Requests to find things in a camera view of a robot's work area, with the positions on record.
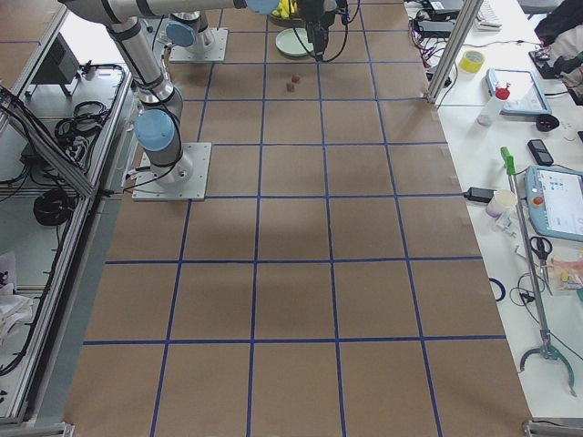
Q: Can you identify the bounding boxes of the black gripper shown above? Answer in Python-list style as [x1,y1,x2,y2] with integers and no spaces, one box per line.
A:
[299,0,330,62]

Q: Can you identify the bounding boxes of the light green plate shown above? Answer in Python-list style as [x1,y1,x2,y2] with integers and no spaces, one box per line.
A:
[275,27,313,57]

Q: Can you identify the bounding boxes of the yellow banana bunch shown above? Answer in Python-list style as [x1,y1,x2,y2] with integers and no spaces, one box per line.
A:
[271,0,301,20]

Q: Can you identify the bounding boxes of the black power adapter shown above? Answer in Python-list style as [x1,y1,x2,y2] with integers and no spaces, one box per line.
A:
[417,21,455,38]

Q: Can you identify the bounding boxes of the yellow tape roll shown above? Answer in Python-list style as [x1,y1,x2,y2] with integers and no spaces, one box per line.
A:
[459,50,486,73]

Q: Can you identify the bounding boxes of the plastic bottle red cap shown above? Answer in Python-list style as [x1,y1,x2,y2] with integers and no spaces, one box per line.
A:
[476,84,510,127]

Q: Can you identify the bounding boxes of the blue teach pendant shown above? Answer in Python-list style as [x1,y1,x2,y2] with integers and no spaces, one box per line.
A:
[524,166,582,242]
[485,68,552,116]

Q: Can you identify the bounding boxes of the paper cup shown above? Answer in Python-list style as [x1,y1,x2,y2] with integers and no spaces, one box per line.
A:
[486,189,517,218]

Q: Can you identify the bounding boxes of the black scissors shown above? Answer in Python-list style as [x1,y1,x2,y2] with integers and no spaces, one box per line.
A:
[529,236,553,295]

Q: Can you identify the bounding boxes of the long reach grabber tool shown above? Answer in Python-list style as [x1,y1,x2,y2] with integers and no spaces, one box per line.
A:
[500,147,577,397]

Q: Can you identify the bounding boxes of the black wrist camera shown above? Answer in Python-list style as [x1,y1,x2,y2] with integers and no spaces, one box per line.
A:
[334,0,350,25]

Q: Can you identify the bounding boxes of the second arm base plate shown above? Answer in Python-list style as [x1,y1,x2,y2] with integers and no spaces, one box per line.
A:
[167,27,229,64]

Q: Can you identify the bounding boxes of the aluminium frame post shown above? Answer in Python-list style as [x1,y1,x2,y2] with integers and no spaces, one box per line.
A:
[426,0,483,104]

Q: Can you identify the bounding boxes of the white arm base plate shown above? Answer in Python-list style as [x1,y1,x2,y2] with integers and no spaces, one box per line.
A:
[131,142,212,201]

